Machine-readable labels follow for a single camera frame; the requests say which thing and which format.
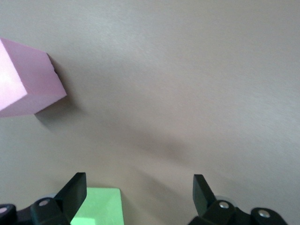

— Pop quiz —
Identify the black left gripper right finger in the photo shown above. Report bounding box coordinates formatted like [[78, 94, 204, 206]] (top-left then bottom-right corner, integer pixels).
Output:
[[187, 174, 237, 225]]

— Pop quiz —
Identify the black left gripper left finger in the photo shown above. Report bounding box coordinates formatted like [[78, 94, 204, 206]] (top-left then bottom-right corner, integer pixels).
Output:
[[30, 172, 87, 225]]

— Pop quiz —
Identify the green foam block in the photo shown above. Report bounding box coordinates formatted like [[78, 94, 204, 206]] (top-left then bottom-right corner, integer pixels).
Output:
[[69, 187, 124, 225]]

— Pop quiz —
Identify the pink foam block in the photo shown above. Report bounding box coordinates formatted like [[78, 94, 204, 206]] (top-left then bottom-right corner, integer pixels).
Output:
[[0, 37, 68, 118]]

